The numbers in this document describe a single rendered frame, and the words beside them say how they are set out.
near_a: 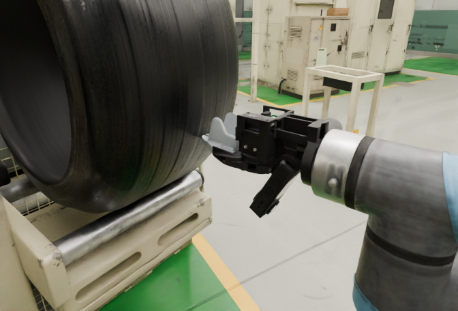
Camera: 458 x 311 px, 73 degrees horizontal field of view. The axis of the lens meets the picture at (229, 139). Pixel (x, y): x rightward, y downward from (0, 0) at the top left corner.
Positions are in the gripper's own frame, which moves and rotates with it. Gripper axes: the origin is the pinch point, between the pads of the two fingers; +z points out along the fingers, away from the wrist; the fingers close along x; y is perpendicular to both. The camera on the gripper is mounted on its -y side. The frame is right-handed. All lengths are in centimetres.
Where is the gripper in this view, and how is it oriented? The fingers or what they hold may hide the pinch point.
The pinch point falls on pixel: (208, 141)
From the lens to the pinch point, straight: 52.7
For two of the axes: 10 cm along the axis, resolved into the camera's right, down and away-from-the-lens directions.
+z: -7.8, -2.2, 5.8
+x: -6.2, 2.8, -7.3
